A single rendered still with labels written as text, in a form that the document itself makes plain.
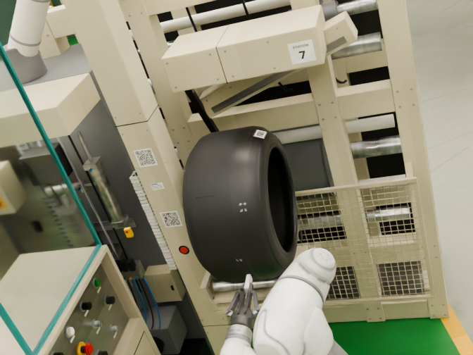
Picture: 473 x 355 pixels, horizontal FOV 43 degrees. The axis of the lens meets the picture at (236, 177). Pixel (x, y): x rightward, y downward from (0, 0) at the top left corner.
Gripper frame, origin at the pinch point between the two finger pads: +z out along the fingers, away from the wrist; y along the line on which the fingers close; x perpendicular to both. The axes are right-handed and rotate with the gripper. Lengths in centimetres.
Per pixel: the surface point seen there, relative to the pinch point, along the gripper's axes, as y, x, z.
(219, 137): 4, -40, 38
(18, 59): 83, -79, 60
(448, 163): -80, 134, 212
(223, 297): 18.2, 19.2, 10.4
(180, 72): 17, -60, 56
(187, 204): 15.1, -31.3, 12.2
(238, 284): 10.6, 14.5, 12.4
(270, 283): -2.9, 15.0, 12.1
